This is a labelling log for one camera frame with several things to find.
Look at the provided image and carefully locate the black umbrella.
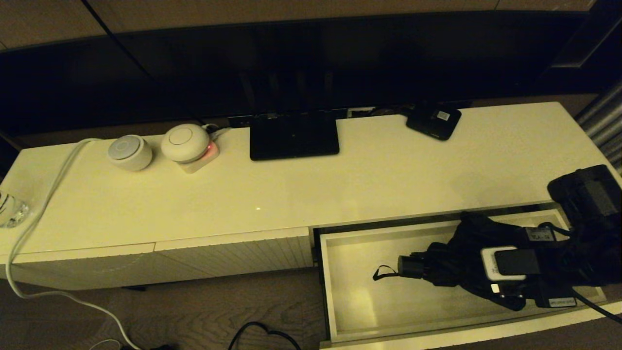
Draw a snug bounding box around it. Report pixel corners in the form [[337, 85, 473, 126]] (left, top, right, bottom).
[[373, 211, 540, 312]]

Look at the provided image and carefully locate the cream white ribbed drawer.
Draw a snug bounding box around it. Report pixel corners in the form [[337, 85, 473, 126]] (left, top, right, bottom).
[[312, 207, 622, 350]]

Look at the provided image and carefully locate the white TV cabinet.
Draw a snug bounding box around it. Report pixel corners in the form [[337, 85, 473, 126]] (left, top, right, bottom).
[[0, 102, 622, 292]]

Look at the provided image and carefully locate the silver ribbed column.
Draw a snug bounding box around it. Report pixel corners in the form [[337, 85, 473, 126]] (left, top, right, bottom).
[[573, 80, 622, 178]]

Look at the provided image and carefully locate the black set-top box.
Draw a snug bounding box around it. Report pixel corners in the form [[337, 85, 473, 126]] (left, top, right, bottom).
[[406, 104, 462, 141]]

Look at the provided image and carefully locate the wide ribbed cabinet front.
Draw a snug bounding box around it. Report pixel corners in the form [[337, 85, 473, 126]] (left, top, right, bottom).
[[155, 227, 314, 282]]

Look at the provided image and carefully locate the large black television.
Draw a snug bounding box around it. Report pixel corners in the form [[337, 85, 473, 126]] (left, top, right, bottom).
[[0, 12, 622, 134]]

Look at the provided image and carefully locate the white power strip red light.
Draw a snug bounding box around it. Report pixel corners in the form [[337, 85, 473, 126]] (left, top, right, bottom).
[[179, 141, 221, 175]]

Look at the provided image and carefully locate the white round dome device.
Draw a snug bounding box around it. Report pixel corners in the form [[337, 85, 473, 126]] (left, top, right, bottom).
[[160, 123, 211, 164]]

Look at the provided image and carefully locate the white speaker grey top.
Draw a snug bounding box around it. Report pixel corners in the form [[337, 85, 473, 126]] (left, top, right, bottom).
[[107, 135, 154, 172]]

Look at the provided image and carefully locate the plain cream cabinet front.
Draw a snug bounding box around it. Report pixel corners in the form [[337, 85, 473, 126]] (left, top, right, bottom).
[[0, 243, 157, 292]]

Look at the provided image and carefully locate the clear glass object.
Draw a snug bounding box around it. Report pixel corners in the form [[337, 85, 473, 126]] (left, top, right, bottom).
[[0, 191, 31, 228]]

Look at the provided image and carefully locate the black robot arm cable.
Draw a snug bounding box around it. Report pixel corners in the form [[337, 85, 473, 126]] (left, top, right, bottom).
[[539, 221, 622, 325]]

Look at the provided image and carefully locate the black television base plate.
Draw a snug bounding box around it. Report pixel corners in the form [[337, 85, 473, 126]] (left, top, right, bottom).
[[249, 111, 340, 161]]

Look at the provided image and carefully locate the black floor cable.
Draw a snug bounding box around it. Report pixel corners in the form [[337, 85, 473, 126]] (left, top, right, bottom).
[[228, 322, 302, 350]]

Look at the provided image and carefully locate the thin black hanging cable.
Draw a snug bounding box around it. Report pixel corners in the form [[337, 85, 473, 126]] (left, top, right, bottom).
[[82, 0, 207, 126]]

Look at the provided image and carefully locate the white power cable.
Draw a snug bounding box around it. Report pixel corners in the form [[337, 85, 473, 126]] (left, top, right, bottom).
[[6, 139, 141, 350]]

